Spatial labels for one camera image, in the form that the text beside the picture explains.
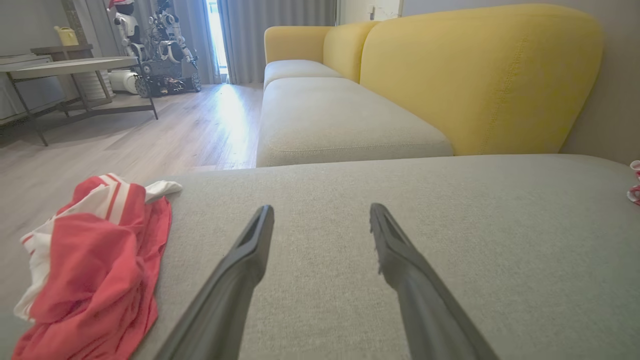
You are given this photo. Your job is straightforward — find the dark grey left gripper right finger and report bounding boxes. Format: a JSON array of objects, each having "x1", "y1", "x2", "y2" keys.
[{"x1": 369, "y1": 202, "x2": 501, "y2": 360}]

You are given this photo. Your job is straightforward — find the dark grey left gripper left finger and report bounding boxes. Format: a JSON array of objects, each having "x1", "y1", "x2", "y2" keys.
[{"x1": 154, "y1": 204, "x2": 275, "y2": 360}]

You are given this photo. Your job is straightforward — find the red basketball jersey white trim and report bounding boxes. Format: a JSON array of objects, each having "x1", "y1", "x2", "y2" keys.
[{"x1": 11, "y1": 173, "x2": 184, "y2": 360}]

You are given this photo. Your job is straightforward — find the red shorts white stripe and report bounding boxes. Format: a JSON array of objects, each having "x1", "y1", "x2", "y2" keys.
[{"x1": 626, "y1": 160, "x2": 640, "y2": 207}]

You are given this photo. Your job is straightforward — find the grey sofa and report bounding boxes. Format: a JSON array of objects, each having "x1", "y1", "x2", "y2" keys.
[{"x1": 0, "y1": 154, "x2": 640, "y2": 360}]

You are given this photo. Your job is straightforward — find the wide grey sofa seat cushion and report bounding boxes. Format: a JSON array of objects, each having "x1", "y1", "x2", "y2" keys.
[{"x1": 256, "y1": 76, "x2": 454, "y2": 168}]

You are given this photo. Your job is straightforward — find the large yellow sofa backrest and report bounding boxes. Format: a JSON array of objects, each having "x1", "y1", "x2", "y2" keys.
[{"x1": 360, "y1": 4, "x2": 605, "y2": 157}]

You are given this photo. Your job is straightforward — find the small grey sofa seat cushion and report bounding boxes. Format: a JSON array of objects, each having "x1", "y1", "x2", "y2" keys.
[{"x1": 263, "y1": 59, "x2": 346, "y2": 90}]

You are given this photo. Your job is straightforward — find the white cylinder bin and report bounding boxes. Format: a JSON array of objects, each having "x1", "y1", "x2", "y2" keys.
[{"x1": 107, "y1": 69, "x2": 140, "y2": 96}]

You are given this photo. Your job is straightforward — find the white robot on wheeled base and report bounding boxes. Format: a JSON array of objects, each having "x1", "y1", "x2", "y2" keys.
[{"x1": 135, "y1": 0, "x2": 203, "y2": 99}]

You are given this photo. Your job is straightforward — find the narrow grey curtain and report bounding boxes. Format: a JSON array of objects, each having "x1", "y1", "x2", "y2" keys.
[{"x1": 172, "y1": 0, "x2": 222, "y2": 85}]

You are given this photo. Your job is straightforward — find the yellow sofa armrest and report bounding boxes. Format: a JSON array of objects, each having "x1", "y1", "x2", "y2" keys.
[{"x1": 264, "y1": 26, "x2": 334, "y2": 65}]

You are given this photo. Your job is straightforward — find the wide grey curtain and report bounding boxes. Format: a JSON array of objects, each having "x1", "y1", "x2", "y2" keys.
[{"x1": 217, "y1": 0, "x2": 339, "y2": 85}]

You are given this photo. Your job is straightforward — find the narrow yellow sofa backrest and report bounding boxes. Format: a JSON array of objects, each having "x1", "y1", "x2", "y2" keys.
[{"x1": 323, "y1": 21, "x2": 381, "y2": 84}]

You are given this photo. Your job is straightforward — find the grey metal-leg table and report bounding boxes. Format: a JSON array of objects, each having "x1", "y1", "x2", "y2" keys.
[{"x1": 0, "y1": 56, "x2": 160, "y2": 147}]

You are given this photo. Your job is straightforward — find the white humanoid robot red hat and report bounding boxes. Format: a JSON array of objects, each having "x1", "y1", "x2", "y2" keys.
[{"x1": 107, "y1": 0, "x2": 147, "y2": 64}]

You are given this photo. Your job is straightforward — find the white low cabinet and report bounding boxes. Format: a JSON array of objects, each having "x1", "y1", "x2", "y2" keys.
[{"x1": 0, "y1": 53, "x2": 54, "y2": 122}]

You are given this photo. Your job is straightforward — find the brown wooden side cabinet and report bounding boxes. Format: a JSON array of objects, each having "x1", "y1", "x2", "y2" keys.
[{"x1": 31, "y1": 44, "x2": 116, "y2": 109}]

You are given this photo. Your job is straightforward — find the yellow jug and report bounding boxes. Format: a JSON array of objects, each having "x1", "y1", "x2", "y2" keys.
[{"x1": 54, "y1": 26, "x2": 80, "y2": 47}]

